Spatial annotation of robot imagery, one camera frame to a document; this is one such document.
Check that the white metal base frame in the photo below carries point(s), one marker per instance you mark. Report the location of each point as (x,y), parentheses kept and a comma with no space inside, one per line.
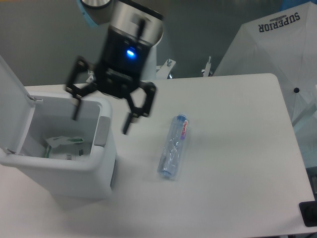
(165,71)

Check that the white trash can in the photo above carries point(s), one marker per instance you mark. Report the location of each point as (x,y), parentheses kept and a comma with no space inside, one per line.
(91,178)

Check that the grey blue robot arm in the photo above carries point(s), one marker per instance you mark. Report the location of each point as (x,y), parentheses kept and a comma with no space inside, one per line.
(133,30)

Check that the white plastic packaging bag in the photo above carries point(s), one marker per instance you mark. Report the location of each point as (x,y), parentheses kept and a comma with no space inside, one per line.
(68,148)

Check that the black device at table edge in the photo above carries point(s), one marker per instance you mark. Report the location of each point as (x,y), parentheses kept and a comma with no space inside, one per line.
(308,211)

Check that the crushed clear plastic bottle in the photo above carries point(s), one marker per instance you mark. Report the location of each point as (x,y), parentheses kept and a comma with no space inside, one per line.
(173,147)

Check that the white trash can lid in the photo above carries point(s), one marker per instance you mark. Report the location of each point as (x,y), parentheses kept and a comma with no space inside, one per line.
(17,108)

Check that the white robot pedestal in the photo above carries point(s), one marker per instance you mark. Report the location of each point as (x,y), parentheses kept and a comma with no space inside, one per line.
(150,68)

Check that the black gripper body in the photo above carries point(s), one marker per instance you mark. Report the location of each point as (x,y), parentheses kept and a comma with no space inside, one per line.
(121,63)

